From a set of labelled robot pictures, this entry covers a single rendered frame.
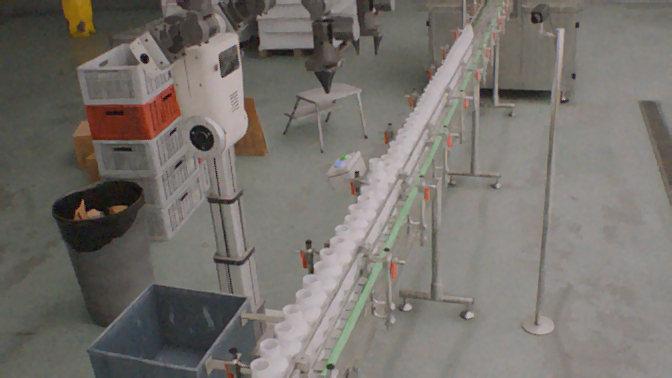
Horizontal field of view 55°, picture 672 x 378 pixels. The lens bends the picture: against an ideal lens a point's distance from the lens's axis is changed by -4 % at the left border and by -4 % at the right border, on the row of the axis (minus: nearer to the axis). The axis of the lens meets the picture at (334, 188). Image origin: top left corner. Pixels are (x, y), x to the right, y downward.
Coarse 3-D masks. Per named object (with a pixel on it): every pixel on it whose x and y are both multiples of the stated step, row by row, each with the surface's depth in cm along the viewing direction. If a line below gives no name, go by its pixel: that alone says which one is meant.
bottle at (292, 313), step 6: (288, 306) 135; (294, 306) 135; (282, 312) 134; (288, 312) 135; (294, 312) 136; (300, 312) 134; (288, 318) 132; (294, 318) 132; (300, 318) 134; (294, 324) 133; (300, 324) 134; (306, 324) 136; (294, 330) 133; (300, 330) 134; (306, 330) 134; (300, 336) 133; (306, 336) 135; (306, 354) 136
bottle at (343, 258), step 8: (336, 240) 160; (344, 240) 158; (336, 248) 157; (344, 248) 158; (336, 256) 158; (344, 256) 158; (344, 264) 158; (344, 272) 159; (344, 280) 160; (352, 280) 162; (344, 288) 161; (344, 296) 162; (352, 296) 163
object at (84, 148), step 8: (80, 128) 537; (88, 128) 537; (80, 136) 520; (88, 136) 520; (80, 144) 522; (88, 144) 523; (80, 152) 525; (88, 152) 525; (80, 160) 527; (88, 160) 472; (96, 160) 471; (88, 168) 475; (96, 168) 473; (96, 176) 476
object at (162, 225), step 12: (192, 180) 438; (180, 192) 421; (192, 192) 441; (168, 204) 405; (180, 204) 423; (192, 204) 442; (156, 216) 403; (168, 216) 406; (180, 216) 424; (156, 228) 407; (168, 228) 407; (180, 228) 422; (168, 240) 409
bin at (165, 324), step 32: (160, 288) 186; (128, 320) 176; (160, 320) 191; (192, 320) 187; (224, 320) 183; (256, 320) 171; (96, 352) 159; (128, 352) 177; (160, 352) 192; (192, 352) 191; (224, 352) 165
